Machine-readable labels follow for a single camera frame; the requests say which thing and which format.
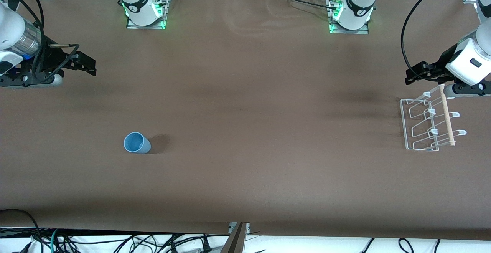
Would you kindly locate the blue plastic cup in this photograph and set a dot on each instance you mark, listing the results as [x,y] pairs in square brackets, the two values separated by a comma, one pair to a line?
[137,143]

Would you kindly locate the right black camera mount plate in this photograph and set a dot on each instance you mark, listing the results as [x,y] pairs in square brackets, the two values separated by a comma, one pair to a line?
[23,79]

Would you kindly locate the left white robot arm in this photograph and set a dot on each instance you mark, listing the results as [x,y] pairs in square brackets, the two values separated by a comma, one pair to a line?
[358,3]

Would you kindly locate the black power plug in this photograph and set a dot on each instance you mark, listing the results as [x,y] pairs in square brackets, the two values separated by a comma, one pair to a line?
[206,245]

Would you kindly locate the dark table support beam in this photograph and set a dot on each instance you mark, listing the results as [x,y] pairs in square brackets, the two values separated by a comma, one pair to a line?
[236,241]

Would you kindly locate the brown table cover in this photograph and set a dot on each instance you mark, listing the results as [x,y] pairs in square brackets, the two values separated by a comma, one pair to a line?
[245,130]

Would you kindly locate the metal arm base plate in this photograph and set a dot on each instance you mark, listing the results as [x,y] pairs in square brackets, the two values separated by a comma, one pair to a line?
[145,27]
[349,31]

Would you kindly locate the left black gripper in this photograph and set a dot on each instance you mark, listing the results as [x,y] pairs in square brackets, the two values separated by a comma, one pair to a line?
[438,67]

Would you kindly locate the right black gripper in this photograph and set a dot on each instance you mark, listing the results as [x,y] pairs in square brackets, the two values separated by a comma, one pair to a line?
[52,58]

